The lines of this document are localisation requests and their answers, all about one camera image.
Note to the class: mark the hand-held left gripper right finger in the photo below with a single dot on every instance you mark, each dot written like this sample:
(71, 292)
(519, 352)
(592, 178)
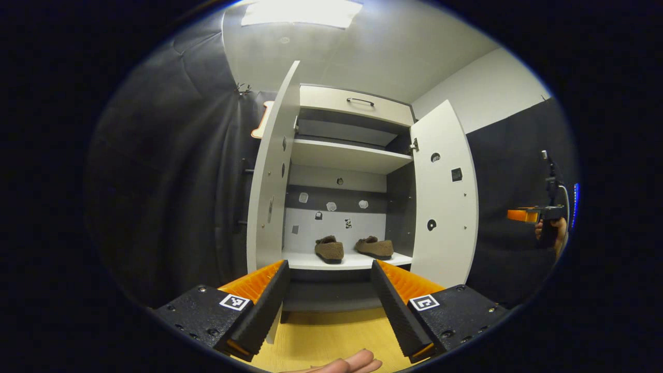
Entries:
(399, 316)

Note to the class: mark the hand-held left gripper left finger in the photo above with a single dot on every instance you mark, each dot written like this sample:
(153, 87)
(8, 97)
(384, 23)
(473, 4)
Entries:
(267, 311)

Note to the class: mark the white shoe cabinet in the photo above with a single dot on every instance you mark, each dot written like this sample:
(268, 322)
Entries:
(342, 155)

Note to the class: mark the brown fuzzy shoe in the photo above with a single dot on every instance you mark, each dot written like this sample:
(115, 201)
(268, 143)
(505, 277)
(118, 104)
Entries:
(329, 250)
(374, 247)

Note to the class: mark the metal cloth clip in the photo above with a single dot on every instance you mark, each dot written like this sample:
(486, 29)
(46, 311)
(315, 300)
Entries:
(241, 89)

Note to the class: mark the ceiling light panel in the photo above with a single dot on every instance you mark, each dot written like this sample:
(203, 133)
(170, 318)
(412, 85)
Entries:
(300, 13)

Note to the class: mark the white cabinet drawer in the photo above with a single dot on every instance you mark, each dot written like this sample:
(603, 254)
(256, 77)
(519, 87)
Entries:
(321, 101)

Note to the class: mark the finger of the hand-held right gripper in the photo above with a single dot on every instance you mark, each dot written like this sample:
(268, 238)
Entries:
(523, 215)

